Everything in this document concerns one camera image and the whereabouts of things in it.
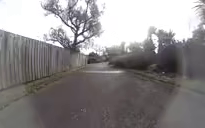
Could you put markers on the grey asphalt path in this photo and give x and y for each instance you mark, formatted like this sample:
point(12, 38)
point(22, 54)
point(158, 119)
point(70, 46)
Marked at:
point(100, 96)

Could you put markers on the row of bushes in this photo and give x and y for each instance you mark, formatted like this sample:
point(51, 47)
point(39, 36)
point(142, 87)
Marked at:
point(146, 56)

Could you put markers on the large bare-branched tree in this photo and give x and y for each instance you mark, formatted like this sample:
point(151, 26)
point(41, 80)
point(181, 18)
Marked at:
point(76, 23)

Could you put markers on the grass edge strip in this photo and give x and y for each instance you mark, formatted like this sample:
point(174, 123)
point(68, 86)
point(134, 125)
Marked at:
point(156, 77)

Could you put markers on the grey wooden plank fence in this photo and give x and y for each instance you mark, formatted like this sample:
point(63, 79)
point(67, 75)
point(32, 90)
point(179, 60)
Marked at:
point(23, 60)

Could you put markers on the grass verge strip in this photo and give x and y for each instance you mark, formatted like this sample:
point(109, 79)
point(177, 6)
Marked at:
point(20, 91)

